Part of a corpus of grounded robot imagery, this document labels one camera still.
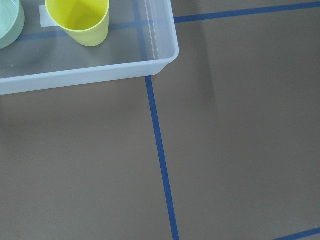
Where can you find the yellow plastic cup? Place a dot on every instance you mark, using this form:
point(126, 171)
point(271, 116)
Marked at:
point(85, 21)

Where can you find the light green ceramic bowl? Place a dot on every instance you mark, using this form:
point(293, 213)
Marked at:
point(12, 21)

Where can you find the translucent plastic bin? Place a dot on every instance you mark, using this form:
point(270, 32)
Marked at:
point(141, 41)

